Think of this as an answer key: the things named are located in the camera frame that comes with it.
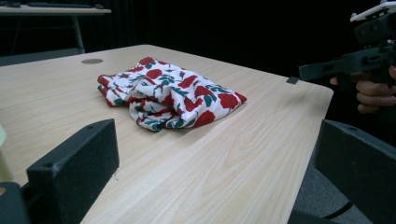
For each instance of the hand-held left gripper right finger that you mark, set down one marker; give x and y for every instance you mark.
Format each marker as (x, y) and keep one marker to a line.
(361, 168)

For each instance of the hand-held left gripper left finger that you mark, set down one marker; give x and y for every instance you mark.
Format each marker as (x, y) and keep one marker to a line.
(74, 174)

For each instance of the red floral white cloth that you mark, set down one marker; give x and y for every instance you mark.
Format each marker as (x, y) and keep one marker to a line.
(174, 93)

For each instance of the dark tape piece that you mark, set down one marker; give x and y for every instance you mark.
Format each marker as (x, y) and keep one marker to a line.
(292, 80)

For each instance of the round table grommet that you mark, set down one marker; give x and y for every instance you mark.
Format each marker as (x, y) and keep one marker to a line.
(92, 61)

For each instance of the beige desk with grey leg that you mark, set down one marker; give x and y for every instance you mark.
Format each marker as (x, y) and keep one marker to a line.
(53, 11)

